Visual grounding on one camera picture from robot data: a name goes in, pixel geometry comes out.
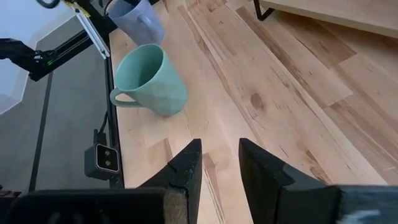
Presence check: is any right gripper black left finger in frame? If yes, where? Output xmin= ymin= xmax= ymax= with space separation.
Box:
xmin=6 ymin=138 xmax=203 ymax=224

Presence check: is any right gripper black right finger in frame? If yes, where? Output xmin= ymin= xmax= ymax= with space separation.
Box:
xmin=239 ymin=138 xmax=398 ymax=224

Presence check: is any green faceted mug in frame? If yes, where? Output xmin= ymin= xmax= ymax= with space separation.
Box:
xmin=109 ymin=43 xmax=190 ymax=118

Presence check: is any periwinkle grey mug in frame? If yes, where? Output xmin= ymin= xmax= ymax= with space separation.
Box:
xmin=106 ymin=0 xmax=167 ymax=47

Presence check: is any grey table-level camera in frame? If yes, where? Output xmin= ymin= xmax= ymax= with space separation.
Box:
xmin=84 ymin=128 xmax=121 ymax=182

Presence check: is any black bracket green light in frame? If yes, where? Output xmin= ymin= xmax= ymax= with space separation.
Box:
xmin=0 ymin=37 xmax=95 ymax=83

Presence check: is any silver aluminium bracket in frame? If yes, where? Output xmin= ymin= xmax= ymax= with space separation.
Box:
xmin=73 ymin=6 xmax=111 ymax=60

